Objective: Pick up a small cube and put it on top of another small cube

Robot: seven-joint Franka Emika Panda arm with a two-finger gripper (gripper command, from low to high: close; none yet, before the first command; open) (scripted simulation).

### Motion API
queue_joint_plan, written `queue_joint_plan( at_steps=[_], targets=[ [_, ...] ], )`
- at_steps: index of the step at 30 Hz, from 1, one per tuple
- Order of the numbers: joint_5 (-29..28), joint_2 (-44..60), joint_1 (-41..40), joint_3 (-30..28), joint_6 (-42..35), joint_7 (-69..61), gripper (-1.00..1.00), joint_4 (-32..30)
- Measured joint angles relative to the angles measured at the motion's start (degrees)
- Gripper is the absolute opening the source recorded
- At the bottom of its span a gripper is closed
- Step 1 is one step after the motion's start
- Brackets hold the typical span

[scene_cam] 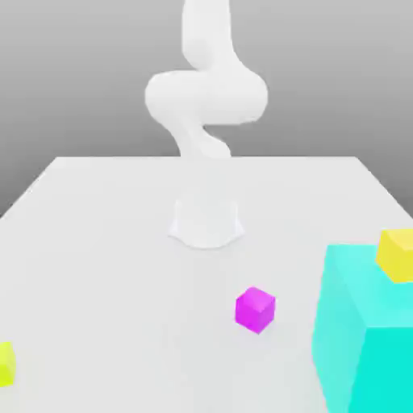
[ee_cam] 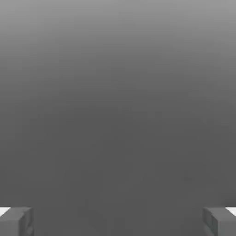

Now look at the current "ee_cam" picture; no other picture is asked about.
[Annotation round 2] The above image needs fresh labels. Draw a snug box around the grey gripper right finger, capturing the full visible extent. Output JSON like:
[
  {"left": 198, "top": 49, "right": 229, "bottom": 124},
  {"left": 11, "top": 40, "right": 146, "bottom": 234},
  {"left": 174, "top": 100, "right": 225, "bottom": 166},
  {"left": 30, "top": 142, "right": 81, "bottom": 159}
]
[{"left": 202, "top": 206, "right": 236, "bottom": 236}]

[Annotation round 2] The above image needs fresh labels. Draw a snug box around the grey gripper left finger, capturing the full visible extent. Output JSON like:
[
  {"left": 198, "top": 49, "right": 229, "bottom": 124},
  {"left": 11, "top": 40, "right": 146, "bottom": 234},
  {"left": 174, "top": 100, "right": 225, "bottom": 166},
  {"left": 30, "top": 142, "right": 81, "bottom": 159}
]
[{"left": 0, "top": 206, "right": 35, "bottom": 236}]

